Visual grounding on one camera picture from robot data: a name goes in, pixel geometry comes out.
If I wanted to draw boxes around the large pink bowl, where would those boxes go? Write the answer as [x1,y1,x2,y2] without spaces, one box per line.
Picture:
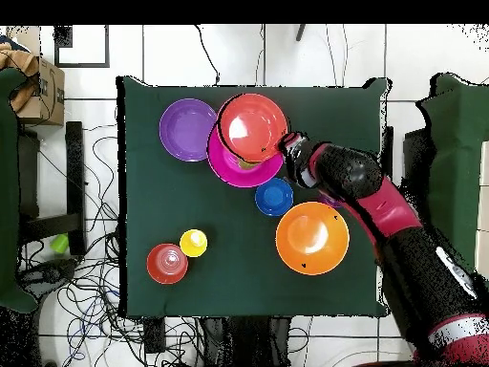
[206,127,285,189]

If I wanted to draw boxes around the yellow cup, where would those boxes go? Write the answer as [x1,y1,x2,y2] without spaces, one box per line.
[179,228,209,258]

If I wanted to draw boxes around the large red shallow bowl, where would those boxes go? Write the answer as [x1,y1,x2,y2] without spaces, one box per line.
[217,93,289,164]

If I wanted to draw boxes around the small blue bowl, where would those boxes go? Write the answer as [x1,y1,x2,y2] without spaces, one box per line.
[254,177,295,218]

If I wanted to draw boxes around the dark green tablecloth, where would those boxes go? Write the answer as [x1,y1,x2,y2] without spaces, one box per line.
[116,75,393,318]

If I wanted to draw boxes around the large orange bowl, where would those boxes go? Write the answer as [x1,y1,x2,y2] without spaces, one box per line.
[275,201,351,276]

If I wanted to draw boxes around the purple cup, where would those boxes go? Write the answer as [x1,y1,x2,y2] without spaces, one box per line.
[318,193,343,209]

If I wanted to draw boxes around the large purple shallow bowl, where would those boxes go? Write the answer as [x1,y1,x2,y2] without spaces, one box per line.
[159,97,219,163]

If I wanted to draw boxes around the small red bowl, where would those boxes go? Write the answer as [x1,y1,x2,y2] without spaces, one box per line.
[145,243,189,286]

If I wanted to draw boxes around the black metal stand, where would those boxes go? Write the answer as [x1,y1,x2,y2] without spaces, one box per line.
[18,120,86,257]

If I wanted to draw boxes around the small green floor cup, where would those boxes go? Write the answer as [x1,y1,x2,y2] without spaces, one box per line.
[50,233,71,254]

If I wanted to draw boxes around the black floor base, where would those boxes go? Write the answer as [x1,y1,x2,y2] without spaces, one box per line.
[16,257,77,291]

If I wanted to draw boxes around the green cloth side table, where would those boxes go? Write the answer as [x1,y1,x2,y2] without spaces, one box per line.
[0,67,39,314]
[415,72,489,284]

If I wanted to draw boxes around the cardboard box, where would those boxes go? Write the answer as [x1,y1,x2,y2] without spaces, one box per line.
[9,41,66,127]

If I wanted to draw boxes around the thin black floor cable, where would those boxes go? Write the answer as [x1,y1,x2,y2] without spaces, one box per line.
[194,24,221,86]

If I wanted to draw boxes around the tangle of floor cables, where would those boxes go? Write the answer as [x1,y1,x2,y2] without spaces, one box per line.
[18,125,200,367]

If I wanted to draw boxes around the black square floor frame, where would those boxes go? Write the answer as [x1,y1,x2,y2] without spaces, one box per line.
[53,24,111,69]

